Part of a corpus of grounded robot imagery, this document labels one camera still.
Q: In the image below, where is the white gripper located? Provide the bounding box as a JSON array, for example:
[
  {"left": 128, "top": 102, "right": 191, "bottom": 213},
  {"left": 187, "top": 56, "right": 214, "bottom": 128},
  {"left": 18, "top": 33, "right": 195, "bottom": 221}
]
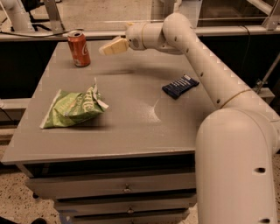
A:
[{"left": 99, "top": 23, "right": 145, "bottom": 56}]

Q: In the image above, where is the red coke can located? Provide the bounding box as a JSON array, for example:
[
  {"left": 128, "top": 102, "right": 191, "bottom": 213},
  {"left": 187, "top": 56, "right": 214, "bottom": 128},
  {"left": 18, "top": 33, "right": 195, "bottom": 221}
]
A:
[{"left": 67, "top": 31, "right": 91, "bottom": 67}]

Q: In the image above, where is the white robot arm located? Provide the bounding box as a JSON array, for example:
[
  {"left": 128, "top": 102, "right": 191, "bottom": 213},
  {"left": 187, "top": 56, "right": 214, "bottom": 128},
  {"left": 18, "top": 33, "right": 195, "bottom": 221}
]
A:
[{"left": 100, "top": 13, "right": 280, "bottom": 224}]

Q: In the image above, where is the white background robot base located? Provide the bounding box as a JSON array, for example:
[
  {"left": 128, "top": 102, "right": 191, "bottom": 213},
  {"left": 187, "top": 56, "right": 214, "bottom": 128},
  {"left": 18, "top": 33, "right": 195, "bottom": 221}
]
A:
[{"left": 0, "top": 0, "right": 34, "bottom": 32}]

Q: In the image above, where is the blue rxbar blueberry wrapper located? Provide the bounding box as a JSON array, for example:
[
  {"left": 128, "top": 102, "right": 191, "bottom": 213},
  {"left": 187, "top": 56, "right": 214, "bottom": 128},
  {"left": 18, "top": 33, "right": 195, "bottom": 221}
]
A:
[{"left": 162, "top": 74, "right": 200, "bottom": 100}]

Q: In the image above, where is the green chip bag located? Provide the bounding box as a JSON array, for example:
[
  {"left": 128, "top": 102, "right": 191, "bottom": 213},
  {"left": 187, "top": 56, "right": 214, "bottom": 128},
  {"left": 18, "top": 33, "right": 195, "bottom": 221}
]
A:
[{"left": 40, "top": 79, "right": 109, "bottom": 129}]

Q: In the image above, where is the grey top drawer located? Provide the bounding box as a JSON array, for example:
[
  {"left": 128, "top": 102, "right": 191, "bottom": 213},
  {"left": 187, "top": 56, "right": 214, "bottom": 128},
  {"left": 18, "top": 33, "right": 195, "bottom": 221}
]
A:
[{"left": 26, "top": 172, "right": 196, "bottom": 200}]

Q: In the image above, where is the grey drawer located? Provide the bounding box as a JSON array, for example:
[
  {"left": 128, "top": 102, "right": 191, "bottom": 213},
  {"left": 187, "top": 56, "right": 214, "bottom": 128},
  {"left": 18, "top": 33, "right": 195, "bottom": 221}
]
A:
[
  {"left": 69, "top": 209, "right": 190, "bottom": 224},
  {"left": 26, "top": 172, "right": 196, "bottom": 200},
  {"left": 55, "top": 193, "right": 196, "bottom": 216}
]

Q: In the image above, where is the grey middle drawer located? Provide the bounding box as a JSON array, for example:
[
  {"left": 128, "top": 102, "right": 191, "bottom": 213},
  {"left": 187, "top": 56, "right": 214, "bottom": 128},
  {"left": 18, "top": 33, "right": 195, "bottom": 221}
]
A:
[{"left": 55, "top": 193, "right": 196, "bottom": 216}]

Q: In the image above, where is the grey bottom drawer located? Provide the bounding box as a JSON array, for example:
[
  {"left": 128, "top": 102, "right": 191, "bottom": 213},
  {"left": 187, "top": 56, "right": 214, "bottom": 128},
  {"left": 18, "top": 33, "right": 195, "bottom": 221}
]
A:
[{"left": 69, "top": 209, "right": 190, "bottom": 224}]

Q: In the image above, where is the black cable on rail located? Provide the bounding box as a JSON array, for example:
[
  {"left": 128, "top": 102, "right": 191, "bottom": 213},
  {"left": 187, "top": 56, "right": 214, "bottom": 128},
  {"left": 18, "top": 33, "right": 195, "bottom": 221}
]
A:
[{"left": 0, "top": 27, "right": 86, "bottom": 39}]

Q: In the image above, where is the grey metal rail frame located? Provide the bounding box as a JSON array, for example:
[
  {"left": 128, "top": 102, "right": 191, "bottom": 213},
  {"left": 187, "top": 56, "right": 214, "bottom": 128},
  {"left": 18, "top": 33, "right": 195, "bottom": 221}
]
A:
[{"left": 1, "top": 0, "right": 280, "bottom": 39}]

